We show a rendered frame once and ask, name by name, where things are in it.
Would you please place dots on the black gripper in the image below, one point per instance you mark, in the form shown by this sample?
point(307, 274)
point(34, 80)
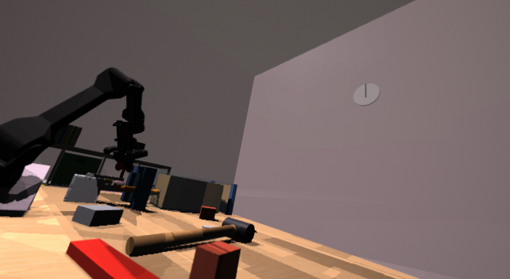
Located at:
point(124, 151)

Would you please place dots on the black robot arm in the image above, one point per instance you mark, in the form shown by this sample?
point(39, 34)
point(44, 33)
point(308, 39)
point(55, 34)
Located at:
point(23, 139)

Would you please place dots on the hammer with wooden handle and dark head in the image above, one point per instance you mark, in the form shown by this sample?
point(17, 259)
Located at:
point(230, 227)

